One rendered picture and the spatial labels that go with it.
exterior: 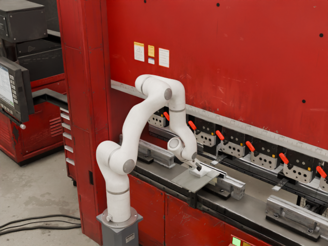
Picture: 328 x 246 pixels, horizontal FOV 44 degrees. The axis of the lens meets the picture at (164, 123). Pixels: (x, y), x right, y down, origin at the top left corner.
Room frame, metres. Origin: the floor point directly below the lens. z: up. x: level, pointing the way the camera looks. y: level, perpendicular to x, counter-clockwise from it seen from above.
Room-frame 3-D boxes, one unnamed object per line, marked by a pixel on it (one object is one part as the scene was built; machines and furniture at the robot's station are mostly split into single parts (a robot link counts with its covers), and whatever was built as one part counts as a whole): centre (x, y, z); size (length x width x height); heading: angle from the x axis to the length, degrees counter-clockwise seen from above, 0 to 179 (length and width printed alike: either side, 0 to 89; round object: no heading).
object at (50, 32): (2.87, 0.87, 1.67); 0.40 x 0.24 x 0.07; 50
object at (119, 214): (1.74, 0.23, 1.09); 0.19 x 0.19 x 0.18
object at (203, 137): (2.25, -0.27, 1.26); 0.15 x 0.09 x 0.17; 50
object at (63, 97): (2.87, 0.87, 1.18); 0.40 x 0.24 x 0.07; 50
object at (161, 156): (2.60, 0.13, 0.92); 0.50 x 0.06 x 0.10; 50
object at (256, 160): (1.99, -0.58, 1.26); 0.15 x 0.09 x 0.17; 50
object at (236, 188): (2.20, -0.33, 0.92); 0.39 x 0.06 x 0.10; 50
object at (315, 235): (1.80, -0.71, 0.89); 0.30 x 0.05 x 0.03; 50
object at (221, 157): (2.36, -0.40, 1.01); 0.26 x 0.12 x 0.05; 140
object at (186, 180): (2.13, -0.20, 1.00); 0.26 x 0.18 x 0.01; 140
